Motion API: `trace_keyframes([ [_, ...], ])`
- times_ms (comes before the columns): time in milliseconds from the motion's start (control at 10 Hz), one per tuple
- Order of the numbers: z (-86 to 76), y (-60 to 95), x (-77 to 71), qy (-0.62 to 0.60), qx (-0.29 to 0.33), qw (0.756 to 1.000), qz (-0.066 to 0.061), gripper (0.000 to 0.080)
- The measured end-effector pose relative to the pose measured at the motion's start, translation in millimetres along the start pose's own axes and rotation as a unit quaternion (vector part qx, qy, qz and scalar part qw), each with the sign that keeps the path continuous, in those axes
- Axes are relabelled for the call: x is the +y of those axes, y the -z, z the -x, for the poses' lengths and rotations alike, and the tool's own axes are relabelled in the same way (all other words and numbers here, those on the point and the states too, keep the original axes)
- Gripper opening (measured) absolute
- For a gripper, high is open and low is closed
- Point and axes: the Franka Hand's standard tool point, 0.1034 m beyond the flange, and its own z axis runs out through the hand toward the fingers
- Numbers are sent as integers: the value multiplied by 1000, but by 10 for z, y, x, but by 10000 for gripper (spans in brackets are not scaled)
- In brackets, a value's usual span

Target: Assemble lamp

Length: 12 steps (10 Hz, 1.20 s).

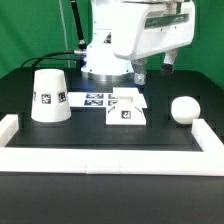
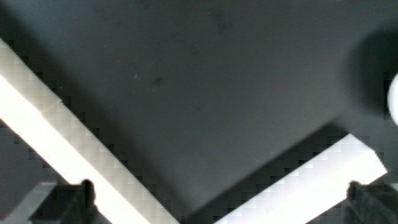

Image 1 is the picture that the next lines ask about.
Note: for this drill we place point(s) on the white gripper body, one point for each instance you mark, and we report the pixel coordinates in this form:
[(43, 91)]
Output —
[(142, 29)]

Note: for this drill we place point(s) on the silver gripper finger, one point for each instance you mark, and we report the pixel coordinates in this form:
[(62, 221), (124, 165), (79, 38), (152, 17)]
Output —
[(167, 66), (139, 68)]

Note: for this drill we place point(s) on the white lamp bulb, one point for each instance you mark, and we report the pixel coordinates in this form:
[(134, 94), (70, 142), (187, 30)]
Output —
[(185, 109)]

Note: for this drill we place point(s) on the white lamp base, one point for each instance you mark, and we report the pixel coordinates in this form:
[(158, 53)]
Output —
[(129, 108)]

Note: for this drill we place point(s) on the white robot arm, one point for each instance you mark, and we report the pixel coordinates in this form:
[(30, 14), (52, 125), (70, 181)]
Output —
[(101, 62)]

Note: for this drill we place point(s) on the white lamp shade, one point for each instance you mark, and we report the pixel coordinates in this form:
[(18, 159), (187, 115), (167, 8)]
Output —
[(50, 101)]

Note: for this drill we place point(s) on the white marker sheet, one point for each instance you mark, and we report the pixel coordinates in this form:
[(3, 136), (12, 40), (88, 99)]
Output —
[(87, 99)]

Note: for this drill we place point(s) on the white U-shaped fence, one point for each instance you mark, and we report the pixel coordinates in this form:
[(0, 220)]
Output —
[(209, 162)]

